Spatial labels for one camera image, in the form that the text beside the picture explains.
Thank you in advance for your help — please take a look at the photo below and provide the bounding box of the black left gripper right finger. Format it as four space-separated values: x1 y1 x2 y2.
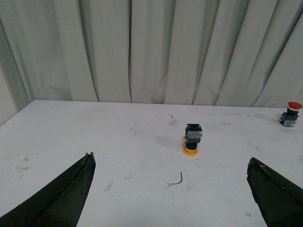
247 157 303 227

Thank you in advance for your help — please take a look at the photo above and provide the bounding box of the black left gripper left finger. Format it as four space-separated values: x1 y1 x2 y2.
0 153 96 227

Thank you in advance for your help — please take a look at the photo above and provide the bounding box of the yellow push button switch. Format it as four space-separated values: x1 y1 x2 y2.
183 123 203 156

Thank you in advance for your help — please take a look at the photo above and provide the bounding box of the white pleated curtain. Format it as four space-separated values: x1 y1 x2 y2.
0 0 303 127

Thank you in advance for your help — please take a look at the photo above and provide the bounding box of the red push button switch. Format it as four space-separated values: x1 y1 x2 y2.
279 102 303 127

